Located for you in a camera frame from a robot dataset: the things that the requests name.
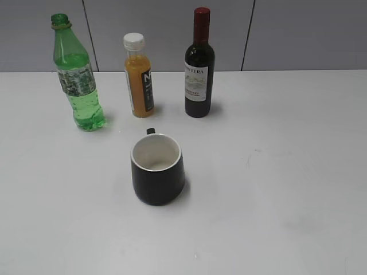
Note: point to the black mug white inside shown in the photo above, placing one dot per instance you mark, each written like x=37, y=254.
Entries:
x=157, y=168

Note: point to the green sprite bottle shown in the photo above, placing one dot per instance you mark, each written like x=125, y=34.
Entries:
x=76, y=76

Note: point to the dark red wine bottle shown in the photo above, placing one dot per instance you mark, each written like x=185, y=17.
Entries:
x=199, y=67

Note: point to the orange juice bottle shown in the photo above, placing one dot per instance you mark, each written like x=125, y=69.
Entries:
x=138, y=74

